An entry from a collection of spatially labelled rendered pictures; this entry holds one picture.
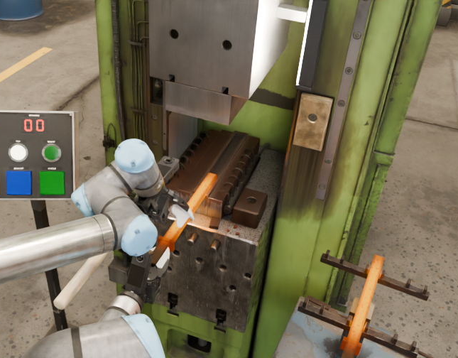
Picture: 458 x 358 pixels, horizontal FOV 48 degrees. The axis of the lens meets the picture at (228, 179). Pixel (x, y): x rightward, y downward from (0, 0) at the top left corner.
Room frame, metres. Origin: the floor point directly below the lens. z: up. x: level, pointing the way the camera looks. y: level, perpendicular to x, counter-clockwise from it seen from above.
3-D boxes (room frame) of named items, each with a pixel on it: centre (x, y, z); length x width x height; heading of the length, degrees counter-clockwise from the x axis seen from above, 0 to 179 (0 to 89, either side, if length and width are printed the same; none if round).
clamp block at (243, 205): (1.30, -0.08, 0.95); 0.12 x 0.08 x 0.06; 164
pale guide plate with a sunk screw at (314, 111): (1.33, -0.23, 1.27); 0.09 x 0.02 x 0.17; 74
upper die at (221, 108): (1.49, 0.05, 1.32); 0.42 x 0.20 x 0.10; 164
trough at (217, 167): (1.49, 0.03, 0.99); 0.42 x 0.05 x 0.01; 164
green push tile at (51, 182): (1.26, 0.55, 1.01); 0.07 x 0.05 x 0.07; 99
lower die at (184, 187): (1.49, 0.05, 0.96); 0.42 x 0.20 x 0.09; 164
